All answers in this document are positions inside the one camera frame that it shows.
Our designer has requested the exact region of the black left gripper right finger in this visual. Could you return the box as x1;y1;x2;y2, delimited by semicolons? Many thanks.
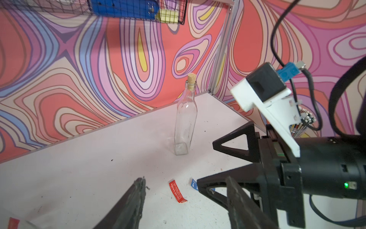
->
226;177;278;229

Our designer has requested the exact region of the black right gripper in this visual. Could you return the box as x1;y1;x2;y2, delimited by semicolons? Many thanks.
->
197;121;306;228

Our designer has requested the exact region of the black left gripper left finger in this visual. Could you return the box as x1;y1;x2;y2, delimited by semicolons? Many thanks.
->
95;177;146;229

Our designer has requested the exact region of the red label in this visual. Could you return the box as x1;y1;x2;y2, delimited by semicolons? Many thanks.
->
7;217;20;229
169;180;187;203

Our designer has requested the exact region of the blue white bottle label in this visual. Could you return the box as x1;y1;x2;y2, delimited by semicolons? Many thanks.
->
191;179;215;192

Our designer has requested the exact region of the clear square bottle with cork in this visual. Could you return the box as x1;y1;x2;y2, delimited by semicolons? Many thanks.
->
174;73;198;156

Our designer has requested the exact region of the clear glass bottle black cap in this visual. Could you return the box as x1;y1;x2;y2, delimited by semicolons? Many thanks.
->
1;208;40;229

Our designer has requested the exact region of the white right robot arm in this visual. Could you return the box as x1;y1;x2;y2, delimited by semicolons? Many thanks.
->
197;58;366;229

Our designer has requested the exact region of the blue plastic tool in basket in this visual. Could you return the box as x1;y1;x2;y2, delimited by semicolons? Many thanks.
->
89;0;160;20

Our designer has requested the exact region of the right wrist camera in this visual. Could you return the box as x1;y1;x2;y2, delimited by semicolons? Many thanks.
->
230;63;301;157

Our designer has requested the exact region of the black wire basket back wall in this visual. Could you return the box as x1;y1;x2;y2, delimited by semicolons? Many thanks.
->
1;0;188;24

